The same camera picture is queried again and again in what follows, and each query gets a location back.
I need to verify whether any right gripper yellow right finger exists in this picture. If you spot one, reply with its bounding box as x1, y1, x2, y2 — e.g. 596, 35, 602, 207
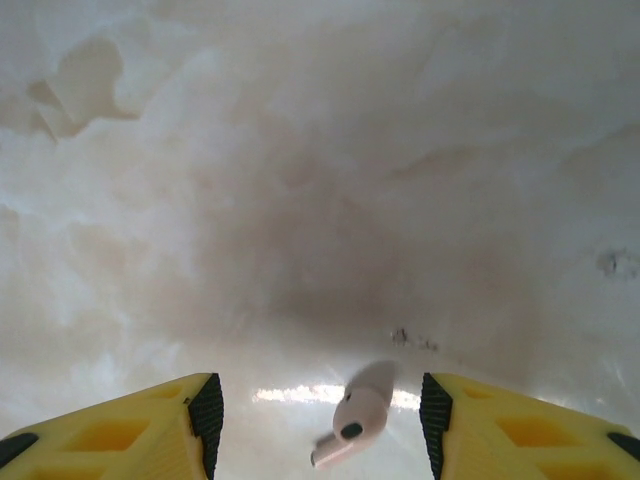
420, 372, 640, 480

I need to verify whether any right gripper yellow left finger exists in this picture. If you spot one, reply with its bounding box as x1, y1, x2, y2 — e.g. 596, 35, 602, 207
0, 372, 225, 480

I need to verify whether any white wireless earbud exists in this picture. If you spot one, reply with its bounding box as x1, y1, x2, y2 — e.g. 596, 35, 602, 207
308, 359, 400, 470

